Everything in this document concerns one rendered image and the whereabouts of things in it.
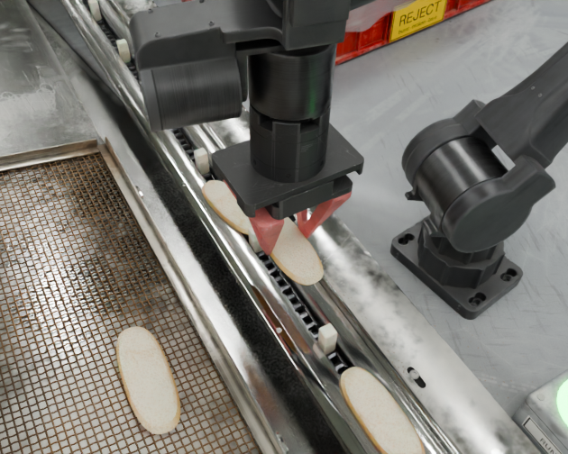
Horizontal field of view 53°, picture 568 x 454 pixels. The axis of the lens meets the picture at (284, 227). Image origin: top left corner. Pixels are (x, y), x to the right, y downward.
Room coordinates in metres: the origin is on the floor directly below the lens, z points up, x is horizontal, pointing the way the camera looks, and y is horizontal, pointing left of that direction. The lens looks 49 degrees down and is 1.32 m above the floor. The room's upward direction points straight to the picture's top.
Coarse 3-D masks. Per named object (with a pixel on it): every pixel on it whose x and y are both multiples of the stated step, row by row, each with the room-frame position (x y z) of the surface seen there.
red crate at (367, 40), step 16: (448, 0) 0.91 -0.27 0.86; (464, 0) 0.93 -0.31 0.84; (480, 0) 0.95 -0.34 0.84; (384, 16) 0.82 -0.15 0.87; (448, 16) 0.90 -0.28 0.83; (352, 32) 0.79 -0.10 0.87; (368, 32) 0.81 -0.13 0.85; (384, 32) 0.82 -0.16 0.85; (352, 48) 0.79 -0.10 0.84; (368, 48) 0.80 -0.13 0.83; (336, 64) 0.76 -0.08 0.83
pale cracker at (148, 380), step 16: (128, 336) 0.24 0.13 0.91; (144, 336) 0.24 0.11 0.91; (128, 352) 0.23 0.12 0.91; (144, 352) 0.23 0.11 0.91; (160, 352) 0.23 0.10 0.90; (128, 368) 0.21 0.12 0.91; (144, 368) 0.21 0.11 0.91; (160, 368) 0.21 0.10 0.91; (128, 384) 0.20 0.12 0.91; (144, 384) 0.20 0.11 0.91; (160, 384) 0.20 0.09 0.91; (144, 400) 0.19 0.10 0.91; (160, 400) 0.19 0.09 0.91; (176, 400) 0.19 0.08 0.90; (144, 416) 0.17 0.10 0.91; (160, 416) 0.17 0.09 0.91; (176, 416) 0.18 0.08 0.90; (160, 432) 0.16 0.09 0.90
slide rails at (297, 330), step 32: (96, 0) 0.92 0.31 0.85; (96, 32) 0.82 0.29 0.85; (128, 32) 0.82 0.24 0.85; (192, 128) 0.58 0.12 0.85; (224, 224) 0.42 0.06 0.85; (256, 256) 0.37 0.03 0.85; (320, 288) 0.33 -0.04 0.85; (288, 320) 0.29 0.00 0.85; (320, 352) 0.26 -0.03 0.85; (352, 352) 0.26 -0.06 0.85; (384, 384) 0.23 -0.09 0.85; (352, 416) 0.20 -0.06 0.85; (416, 416) 0.20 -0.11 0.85
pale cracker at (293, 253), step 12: (288, 228) 0.34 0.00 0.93; (288, 240) 0.32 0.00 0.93; (300, 240) 0.32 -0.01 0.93; (276, 252) 0.31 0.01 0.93; (288, 252) 0.31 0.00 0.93; (300, 252) 0.31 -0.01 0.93; (312, 252) 0.31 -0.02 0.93; (288, 264) 0.30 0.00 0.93; (300, 264) 0.30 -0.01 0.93; (312, 264) 0.30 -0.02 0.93; (288, 276) 0.29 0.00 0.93; (300, 276) 0.29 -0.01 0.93; (312, 276) 0.29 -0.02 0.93
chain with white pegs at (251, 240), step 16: (96, 16) 0.87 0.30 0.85; (112, 32) 0.83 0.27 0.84; (128, 64) 0.75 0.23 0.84; (176, 128) 0.59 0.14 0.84; (192, 160) 0.53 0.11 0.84; (208, 176) 0.50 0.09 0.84; (256, 240) 0.38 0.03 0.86; (272, 272) 0.36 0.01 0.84; (288, 288) 0.34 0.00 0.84; (304, 304) 0.32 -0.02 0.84; (320, 336) 0.27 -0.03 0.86; (336, 336) 0.27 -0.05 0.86; (336, 352) 0.26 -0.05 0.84; (336, 368) 0.25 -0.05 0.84
